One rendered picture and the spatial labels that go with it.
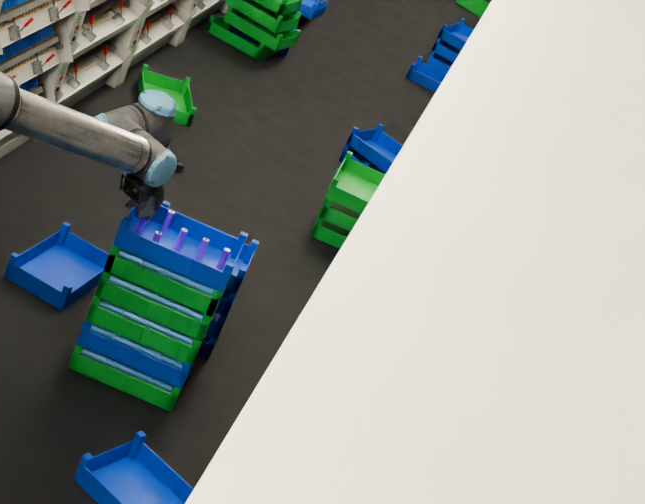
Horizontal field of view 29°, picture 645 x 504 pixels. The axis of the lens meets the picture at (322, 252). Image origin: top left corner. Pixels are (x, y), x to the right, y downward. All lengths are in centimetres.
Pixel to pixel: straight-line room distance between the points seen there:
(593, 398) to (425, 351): 8
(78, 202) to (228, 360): 83
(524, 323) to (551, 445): 9
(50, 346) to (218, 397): 48
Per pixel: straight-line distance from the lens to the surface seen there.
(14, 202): 405
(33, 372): 336
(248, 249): 366
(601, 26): 113
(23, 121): 253
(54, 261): 381
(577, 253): 65
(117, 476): 313
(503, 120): 78
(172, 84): 520
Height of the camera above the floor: 199
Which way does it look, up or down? 27 degrees down
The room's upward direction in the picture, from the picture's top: 25 degrees clockwise
